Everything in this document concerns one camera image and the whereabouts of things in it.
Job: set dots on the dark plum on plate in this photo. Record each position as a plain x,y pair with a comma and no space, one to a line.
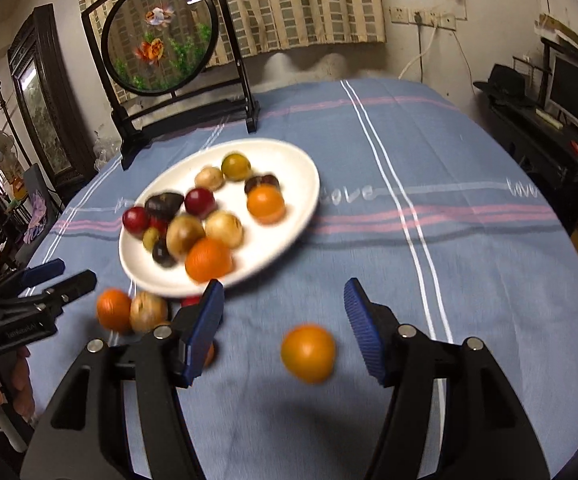
161,255

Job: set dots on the small yellow-brown fruit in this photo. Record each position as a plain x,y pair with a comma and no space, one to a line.
209,177

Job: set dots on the mandarin on plate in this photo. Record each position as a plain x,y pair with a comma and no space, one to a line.
208,259

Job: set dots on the dark red plum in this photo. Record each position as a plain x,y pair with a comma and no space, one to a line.
136,220

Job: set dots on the tan potato-like fruit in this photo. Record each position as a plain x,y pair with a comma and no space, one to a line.
182,233

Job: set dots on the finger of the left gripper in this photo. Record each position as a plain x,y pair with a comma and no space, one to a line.
17,281
59,295

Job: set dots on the large orange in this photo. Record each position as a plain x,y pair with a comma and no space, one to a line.
113,310

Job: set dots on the black framed round screen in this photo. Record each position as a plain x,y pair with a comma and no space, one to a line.
148,53

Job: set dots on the greenish yellow citrus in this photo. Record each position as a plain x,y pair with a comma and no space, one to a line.
236,167

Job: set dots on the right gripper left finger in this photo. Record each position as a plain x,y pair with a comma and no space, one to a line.
84,432

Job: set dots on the large tan round fruit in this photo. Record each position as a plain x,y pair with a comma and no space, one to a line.
147,311

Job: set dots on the small red fruit on plate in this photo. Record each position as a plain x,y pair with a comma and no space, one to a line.
161,224

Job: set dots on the dark purple plum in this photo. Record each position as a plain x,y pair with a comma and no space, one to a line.
164,205

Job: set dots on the pale tan fruit on plate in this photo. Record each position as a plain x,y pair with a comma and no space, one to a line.
226,227

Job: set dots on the large red apple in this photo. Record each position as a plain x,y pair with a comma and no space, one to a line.
200,202

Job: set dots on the white wall socket strip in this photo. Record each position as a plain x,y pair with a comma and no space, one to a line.
425,18

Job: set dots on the dark purple mangosteen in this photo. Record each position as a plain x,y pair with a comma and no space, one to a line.
261,179

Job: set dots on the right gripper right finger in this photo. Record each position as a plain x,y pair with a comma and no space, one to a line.
486,433

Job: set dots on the dark wooden framed mirror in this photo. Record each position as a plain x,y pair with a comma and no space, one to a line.
48,106

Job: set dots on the small orange on plate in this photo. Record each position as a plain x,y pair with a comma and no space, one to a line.
265,204

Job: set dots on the black shelf with monitor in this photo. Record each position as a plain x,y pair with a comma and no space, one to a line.
539,105

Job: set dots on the small orange citrus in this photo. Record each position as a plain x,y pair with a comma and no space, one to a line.
308,352

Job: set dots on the orange kumquat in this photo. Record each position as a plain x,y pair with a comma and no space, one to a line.
210,356

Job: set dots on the olive fruit on plate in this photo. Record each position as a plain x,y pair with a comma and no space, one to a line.
150,238

